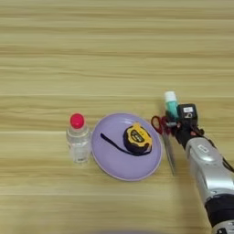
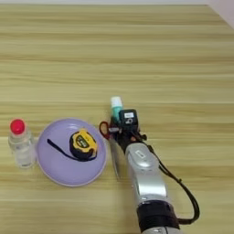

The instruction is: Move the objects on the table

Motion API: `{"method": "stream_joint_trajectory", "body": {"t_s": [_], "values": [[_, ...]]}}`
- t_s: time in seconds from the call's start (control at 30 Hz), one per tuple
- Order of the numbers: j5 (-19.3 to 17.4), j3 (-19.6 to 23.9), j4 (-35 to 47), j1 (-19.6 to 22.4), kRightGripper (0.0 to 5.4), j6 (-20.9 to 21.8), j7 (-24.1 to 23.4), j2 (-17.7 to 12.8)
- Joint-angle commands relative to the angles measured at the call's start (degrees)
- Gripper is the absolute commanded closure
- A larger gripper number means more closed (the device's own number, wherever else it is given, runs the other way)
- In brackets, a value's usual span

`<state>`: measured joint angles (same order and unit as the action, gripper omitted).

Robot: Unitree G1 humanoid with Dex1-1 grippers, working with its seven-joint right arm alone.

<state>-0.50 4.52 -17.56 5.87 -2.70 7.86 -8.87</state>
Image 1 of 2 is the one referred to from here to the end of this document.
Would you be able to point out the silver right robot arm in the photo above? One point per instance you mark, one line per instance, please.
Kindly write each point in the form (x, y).
(210, 176)

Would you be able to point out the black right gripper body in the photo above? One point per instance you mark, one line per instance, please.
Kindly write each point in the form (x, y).
(185, 134)

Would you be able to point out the yellow black tape measure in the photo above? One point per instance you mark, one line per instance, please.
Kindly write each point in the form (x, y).
(137, 138)

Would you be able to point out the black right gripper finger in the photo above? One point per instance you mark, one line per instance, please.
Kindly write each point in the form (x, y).
(171, 122)
(197, 131)

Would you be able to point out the clear bottle red cap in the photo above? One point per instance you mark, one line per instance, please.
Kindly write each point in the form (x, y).
(78, 143)

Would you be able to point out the purple round plate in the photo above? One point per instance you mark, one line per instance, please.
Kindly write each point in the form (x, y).
(115, 155)

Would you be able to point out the teal white glue stick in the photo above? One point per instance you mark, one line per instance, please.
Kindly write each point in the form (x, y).
(171, 105)

